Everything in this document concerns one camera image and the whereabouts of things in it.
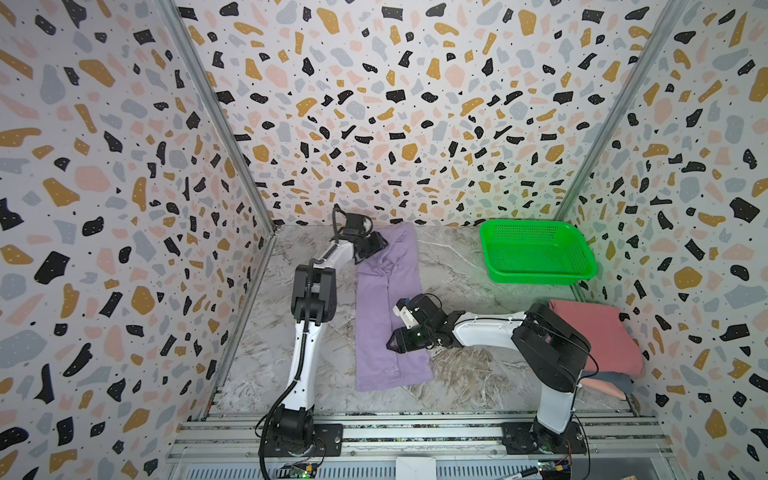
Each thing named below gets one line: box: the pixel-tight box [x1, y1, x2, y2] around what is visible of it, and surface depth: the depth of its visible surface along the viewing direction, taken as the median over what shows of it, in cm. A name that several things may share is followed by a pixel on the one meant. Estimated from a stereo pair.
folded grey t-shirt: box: [580, 370, 635, 395], surface depth 82 cm
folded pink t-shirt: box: [550, 299, 644, 377], surface depth 88 cm
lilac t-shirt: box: [356, 222, 434, 392], surface depth 98 cm
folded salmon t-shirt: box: [579, 378, 626, 400], surface depth 83 cm
